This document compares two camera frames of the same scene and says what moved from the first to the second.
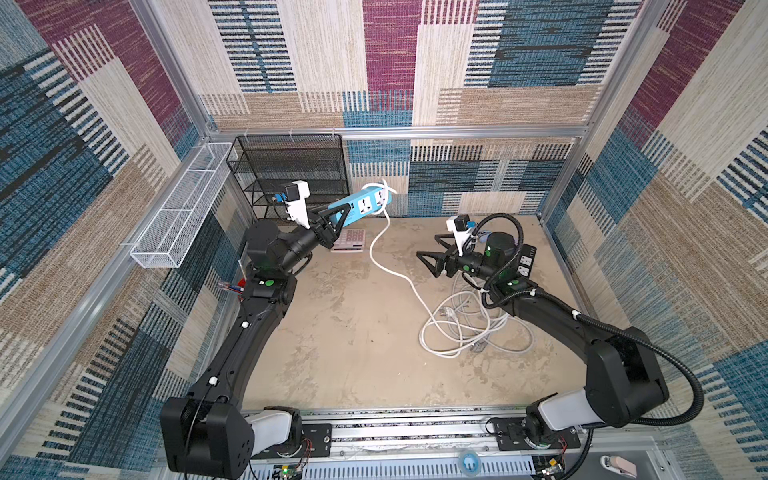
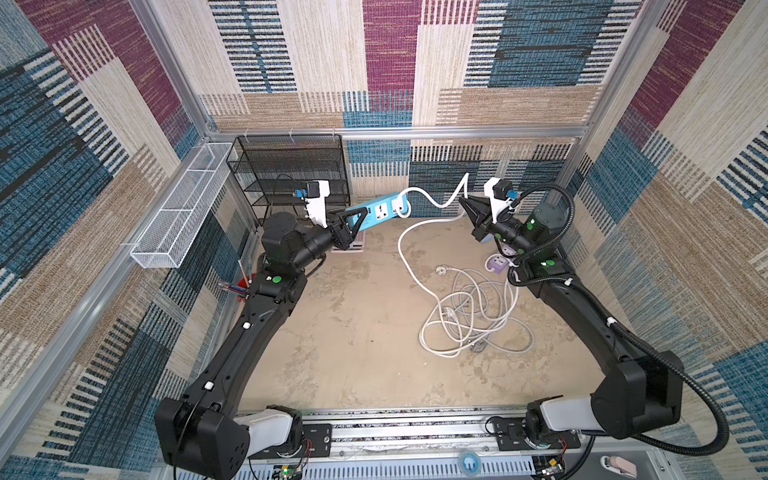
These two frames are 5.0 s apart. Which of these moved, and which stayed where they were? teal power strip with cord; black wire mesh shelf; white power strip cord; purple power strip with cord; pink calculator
Moved: teal power strip with cord
Stayed: black wire mesh shelf; white power strip cord; pink calculator; purple power strip with cord
